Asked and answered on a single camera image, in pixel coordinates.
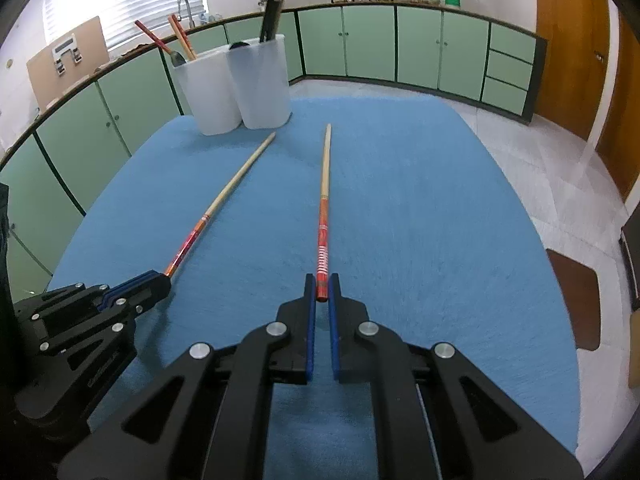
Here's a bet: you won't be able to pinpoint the wooden chopstick red end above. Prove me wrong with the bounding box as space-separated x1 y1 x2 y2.
164 131 277 278
316 124 332 302
168 14 198 61
134 20 172 54

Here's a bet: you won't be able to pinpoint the black chopstick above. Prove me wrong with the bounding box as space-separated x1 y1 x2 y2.
258 0 288 44
264 0 294 42

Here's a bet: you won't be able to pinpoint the green lower kitchen cabinets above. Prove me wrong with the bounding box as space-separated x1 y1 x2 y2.
1 3 547 300

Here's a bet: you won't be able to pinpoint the blue table mat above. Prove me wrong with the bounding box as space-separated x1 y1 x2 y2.
53 98 582 479

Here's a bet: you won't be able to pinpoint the white two-compartment utensil holder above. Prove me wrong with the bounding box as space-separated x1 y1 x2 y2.
174 34 292 136

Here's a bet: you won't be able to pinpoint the brown cardboard box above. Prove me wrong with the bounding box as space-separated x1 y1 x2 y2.
26 16 110 110

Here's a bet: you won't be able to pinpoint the brown wooden chair seat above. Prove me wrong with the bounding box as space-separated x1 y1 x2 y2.
546 248 601 351

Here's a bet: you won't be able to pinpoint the metal spoon right compartment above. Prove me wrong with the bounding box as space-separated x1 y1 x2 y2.
229 41 250 50

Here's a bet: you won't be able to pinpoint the chrome sink faucet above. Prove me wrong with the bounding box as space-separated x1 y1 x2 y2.
177 0 195 29

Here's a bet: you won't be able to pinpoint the brown wooden door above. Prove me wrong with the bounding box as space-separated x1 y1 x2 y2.
597 12 640 200
535 0 610 140

